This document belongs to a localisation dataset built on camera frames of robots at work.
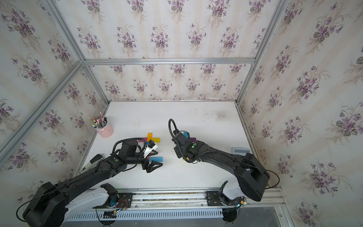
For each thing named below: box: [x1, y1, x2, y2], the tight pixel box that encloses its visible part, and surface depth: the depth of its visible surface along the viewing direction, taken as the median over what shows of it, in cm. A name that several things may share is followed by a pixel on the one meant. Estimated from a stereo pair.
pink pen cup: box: [93, 119, 114, 139], surface depth 93 cm
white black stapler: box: [78, 154, 103, 175], surface depth 84 cm
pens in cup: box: [87, 111, 108, 129], surface depth 94 cm
